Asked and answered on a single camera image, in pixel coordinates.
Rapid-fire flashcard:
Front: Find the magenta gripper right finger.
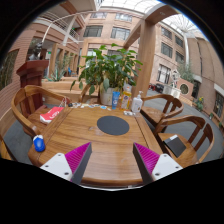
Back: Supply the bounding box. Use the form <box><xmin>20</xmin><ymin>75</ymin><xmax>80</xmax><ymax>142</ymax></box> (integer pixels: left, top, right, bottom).
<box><xmin>133</xmin><ymin>143</ymin><xmax>182</xmax><ymax>185</ymax></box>

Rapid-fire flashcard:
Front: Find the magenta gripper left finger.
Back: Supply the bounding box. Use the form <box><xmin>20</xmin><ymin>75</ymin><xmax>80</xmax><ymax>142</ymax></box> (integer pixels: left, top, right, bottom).
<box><xmin>41</xmin><ymin>143</ymin><xmax>92</xmax><ymax>185</ymax></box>

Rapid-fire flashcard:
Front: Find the blue computer mouse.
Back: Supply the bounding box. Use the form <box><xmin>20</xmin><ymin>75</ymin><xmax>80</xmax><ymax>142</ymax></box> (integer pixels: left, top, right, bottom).
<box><xmin>33</xmin><ymin>135</ymin><xmax>45</xmax><ymax>152</ymax></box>

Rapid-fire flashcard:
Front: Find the round dark grey mouse pad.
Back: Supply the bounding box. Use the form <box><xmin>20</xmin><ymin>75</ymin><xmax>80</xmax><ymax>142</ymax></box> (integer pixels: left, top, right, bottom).
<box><xmin>97</xmin><ymin>116</ymin><xmax>129</xmax><ymax>136</ymax></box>

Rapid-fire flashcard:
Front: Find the black notebook on chair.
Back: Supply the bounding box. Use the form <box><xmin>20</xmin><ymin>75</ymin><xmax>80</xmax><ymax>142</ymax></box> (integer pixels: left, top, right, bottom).
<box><xmin>164</xmin><ymin>135</ymin><xmax>186</xmax><ymax>157</ymax></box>

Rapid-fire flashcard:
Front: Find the wooden chair right near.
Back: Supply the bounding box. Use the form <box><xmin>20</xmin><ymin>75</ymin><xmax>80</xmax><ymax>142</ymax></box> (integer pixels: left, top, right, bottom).
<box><xmin>154</xmin><ymin>115</ymin><xmax>215</xmax><ymax>168</ymax></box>

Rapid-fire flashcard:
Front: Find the red and white tissue pack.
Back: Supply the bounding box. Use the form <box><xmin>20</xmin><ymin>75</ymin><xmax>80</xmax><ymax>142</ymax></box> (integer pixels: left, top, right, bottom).
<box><xmin>40</xmin><ymin>107</ymin><xmax>63</xmax><ymax>124</ymax></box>

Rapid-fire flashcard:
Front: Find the wooden chair right far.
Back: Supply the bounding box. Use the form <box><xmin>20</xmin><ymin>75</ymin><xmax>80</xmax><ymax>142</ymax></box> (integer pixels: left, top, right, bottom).
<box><xmin>140</xmin><ymin>94</ymin><xmax>184</xmax><ymax>127</ymax></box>

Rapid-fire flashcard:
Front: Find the white pump sanitizer bottle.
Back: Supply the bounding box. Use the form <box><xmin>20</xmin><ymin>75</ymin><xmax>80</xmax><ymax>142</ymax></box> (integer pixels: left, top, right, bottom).
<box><xmin>131</xmin><ymin>91</ymin><xmax>143</xmax><ymax>113</ymax></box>

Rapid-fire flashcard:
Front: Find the wooden chair behind table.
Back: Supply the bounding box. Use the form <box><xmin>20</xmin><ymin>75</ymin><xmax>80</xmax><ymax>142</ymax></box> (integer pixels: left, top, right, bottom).
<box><xmin>78</xmin><ymin>84</ymin><xmax>100</xmax><ymax>104</ymax></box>

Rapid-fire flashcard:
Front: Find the wooden chair left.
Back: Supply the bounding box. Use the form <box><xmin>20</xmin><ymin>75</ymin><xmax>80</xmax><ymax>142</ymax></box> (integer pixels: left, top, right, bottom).
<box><xmin>11</xmin><ymin>85</ymin><xmax>71</xmax><ymax>137</ymax></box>

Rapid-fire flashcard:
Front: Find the yellow liquid bottle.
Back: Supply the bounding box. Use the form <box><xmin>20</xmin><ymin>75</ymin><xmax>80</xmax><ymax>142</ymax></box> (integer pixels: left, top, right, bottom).
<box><xmin>121</xmin><ymin>86</ymin><xmax>132</xmax><ymax>110</ymax></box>

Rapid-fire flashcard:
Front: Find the blue tube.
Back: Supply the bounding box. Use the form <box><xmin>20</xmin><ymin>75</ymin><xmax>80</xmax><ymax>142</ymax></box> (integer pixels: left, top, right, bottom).
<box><xmin>112</xmin><ymin>91</ymin><xmax>120</xmax><ymax>109</ymax></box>

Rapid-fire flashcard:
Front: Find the dark wooden podium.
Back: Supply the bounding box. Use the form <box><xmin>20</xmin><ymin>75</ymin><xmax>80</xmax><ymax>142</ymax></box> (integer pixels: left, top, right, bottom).
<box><xmin>16</xmin><ymin>60</ymin><xmax>49</xmax><ymax>87</ymax></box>

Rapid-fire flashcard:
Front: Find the green potted plant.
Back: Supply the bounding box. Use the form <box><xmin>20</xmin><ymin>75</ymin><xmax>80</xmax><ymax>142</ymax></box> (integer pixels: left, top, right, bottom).
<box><xmin>78</xmin><ymin>43</ymin><xmax>143</xmax><ymax>95</ymax></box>

